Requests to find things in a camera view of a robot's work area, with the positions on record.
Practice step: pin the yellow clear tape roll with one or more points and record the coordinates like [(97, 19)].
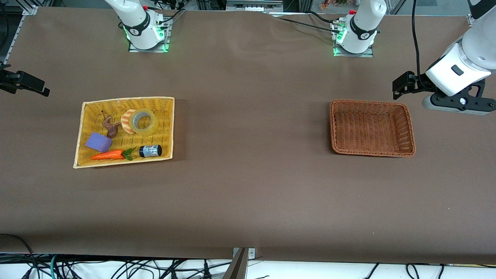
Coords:
[(153, 126)]

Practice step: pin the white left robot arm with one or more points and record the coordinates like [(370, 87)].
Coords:
[(362, 31)]

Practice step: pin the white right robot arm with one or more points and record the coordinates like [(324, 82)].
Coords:
[(141, 27)]

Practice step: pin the brown woven basket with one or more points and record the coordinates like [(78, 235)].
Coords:
[(372, 128)]

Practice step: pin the purple block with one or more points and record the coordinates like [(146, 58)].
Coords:
[(99, 142)]

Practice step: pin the brown toy figure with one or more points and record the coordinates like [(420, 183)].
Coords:
[(111, 130)]

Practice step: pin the toy croissant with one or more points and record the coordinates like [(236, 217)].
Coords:
[(125, 122)]

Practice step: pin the orange toy carrot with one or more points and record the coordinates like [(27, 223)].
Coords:
[(108, 155)]

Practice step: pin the yellow woven basket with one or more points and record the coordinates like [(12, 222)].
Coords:
[(159, 128)]

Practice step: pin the small black bottle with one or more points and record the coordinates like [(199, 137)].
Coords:
[(150, 151)]

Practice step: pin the grey metal box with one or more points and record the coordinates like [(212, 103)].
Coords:
[(254, 4)]

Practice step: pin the aluminium frame rail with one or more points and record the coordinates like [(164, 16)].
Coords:
[(14, 38)]

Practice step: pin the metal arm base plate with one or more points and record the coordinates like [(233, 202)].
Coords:
[(370, 52), (167, 38)]

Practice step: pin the metal table corner bracket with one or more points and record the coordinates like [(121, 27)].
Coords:
[(471, 19), (30, 10)]

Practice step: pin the metal mount post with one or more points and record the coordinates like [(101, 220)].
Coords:
[(240, 265)]

